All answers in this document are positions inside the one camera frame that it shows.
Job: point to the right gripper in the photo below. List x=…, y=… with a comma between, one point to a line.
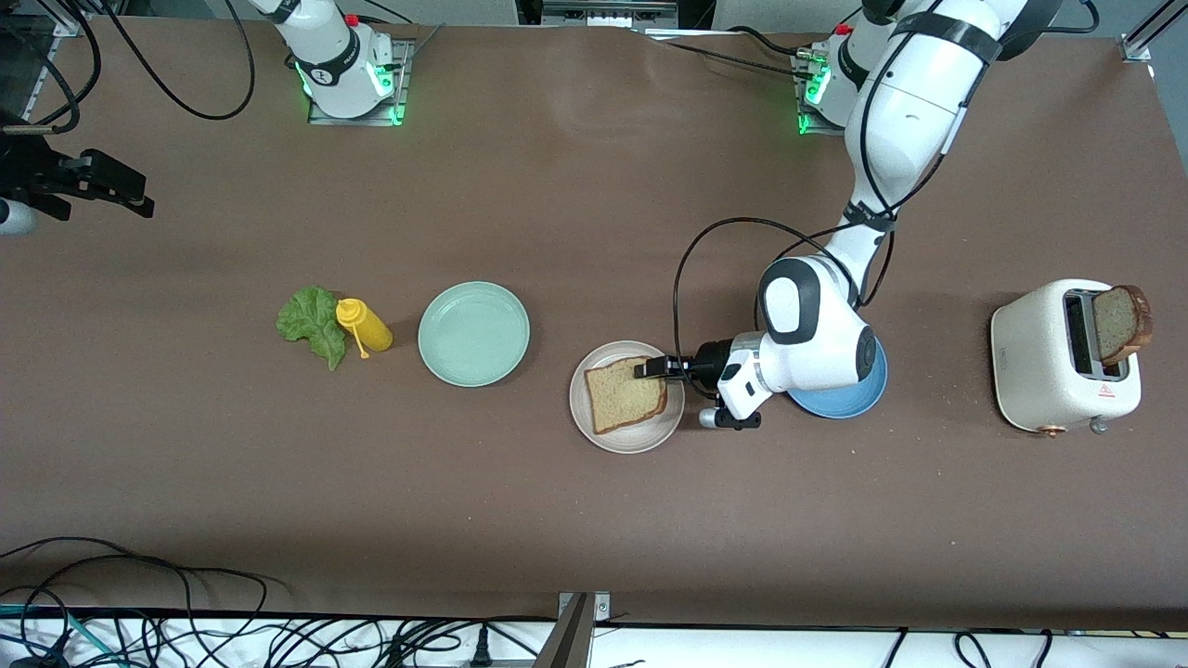
x=28, y=172

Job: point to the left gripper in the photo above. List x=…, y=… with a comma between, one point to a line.
x=710, y=362

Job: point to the brown bread slice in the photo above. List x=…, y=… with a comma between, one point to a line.
x=622, y=399
x=1118, y=325

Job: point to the green lettuce leaf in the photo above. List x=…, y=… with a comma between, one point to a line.
x=311, y=320

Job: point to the yellow mustard squeeze bottle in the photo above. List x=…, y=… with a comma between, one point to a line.
x=371, y=329

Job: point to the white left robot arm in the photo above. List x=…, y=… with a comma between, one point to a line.
x=919, y=102

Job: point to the beige plate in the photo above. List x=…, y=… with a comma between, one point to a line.
x=640, y=441

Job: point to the blue plate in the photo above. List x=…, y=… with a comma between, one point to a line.
x=854, y=404

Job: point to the mint green plate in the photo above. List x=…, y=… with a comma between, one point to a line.
x=473, y=334

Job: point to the black power plug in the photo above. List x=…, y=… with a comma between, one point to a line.
x=481, y=649

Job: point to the cream white toaster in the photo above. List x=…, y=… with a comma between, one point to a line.
x=1030, y=362

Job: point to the aluminium frame rail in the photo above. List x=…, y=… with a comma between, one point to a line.
x=1137, y=46
x=70, y=23

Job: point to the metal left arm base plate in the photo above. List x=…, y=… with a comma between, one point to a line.
x=812, y=128

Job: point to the metal camera mount beam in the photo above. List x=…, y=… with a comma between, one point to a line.
x=571, y=640

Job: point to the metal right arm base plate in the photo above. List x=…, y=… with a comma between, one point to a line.
x=399, y=65

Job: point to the metal frame crossbar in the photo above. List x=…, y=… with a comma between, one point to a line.
x=608, y=11

